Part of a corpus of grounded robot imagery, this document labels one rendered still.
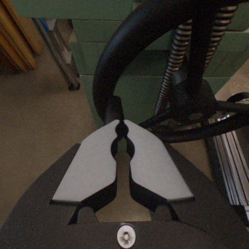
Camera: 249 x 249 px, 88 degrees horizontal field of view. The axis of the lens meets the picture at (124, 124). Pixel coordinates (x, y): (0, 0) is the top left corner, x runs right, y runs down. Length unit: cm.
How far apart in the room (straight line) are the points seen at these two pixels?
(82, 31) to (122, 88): 18
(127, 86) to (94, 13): 19
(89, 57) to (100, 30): 7
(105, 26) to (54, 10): 9
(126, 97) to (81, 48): 20
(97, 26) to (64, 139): 92
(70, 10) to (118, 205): 92
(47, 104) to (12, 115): 29
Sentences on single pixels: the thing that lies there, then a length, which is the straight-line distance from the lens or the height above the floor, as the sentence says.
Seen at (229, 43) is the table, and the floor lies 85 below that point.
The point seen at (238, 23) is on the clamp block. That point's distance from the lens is 27.
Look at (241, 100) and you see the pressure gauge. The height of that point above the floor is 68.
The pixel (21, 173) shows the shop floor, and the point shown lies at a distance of 118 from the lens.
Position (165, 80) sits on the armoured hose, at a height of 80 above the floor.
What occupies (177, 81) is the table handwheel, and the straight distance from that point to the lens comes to 23.
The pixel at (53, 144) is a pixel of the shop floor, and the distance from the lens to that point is 115.
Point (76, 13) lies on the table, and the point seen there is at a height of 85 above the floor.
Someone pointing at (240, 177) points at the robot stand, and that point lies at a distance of 99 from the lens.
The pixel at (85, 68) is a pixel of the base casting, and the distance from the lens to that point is 39.
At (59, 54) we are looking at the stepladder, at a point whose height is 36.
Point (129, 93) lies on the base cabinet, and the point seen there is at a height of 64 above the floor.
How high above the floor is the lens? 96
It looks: 60 degrees down
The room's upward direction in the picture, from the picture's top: 4 degrees clockwise
